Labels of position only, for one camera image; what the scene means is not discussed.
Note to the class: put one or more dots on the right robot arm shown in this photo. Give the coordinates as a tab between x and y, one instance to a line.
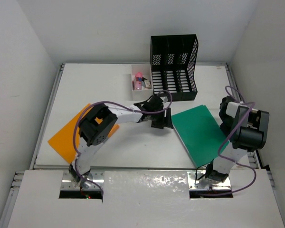
245	128

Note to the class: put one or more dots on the brown white stamp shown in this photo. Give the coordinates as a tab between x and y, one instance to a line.
147	84

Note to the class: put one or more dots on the white storage box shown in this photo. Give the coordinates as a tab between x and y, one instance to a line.
144	93

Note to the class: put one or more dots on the pink glue bottle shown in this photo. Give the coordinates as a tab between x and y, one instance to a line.
138	81

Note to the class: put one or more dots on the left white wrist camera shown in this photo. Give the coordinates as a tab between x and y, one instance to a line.
164	98

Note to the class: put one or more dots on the orange notebook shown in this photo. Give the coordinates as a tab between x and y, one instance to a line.
62	141

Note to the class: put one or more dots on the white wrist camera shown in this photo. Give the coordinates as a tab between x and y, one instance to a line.
164	98
232	108

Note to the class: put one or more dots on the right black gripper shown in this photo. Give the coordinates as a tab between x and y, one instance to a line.
225	130

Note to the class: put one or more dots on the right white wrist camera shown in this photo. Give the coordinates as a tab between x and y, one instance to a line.
232	108

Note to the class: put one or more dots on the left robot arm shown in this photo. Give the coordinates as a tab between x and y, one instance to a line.
94	124

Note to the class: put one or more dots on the green notebook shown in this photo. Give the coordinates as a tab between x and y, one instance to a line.
200	134

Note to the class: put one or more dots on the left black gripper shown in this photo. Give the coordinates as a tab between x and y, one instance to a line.
161	123

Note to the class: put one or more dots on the black mesh file organizer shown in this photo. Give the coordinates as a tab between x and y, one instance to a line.
173	62

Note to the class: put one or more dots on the white front cover panel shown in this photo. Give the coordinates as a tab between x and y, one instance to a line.
145	199

